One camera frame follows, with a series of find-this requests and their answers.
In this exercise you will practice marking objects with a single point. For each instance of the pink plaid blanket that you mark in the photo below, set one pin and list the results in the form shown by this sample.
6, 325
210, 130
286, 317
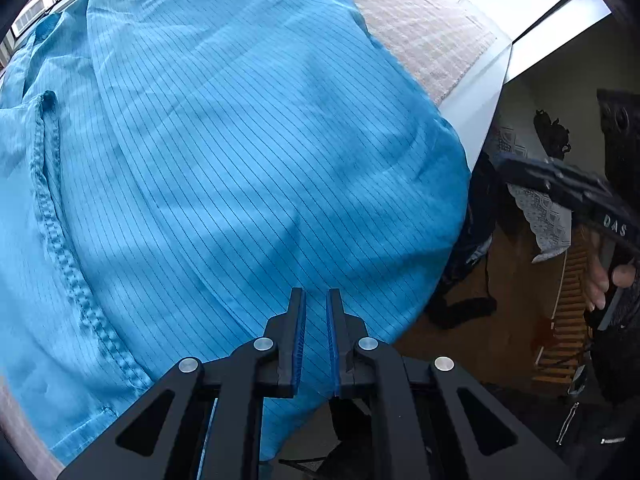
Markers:
425, 35

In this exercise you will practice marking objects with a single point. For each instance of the person's right hand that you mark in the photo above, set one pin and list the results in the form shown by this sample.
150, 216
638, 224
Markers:
597, 280

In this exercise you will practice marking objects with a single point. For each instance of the white lace cloth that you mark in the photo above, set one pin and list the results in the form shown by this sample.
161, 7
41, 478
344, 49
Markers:
545, 220

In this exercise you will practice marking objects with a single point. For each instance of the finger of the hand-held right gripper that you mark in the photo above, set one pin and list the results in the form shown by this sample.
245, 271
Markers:
555, 177

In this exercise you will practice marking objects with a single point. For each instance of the black zipped jacket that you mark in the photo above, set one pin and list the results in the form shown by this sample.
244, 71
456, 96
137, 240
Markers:
575, 435

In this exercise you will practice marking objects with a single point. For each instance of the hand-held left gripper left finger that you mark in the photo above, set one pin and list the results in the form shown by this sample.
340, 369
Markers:
299, 340

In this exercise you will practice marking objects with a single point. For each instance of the blue striped work coat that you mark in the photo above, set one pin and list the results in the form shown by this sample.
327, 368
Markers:
225, 160

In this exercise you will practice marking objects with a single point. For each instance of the wooden slatted rack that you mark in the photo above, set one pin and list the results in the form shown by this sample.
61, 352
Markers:
565, 310

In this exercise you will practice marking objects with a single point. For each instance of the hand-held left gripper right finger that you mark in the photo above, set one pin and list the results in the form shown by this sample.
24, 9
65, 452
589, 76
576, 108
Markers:
332, 345

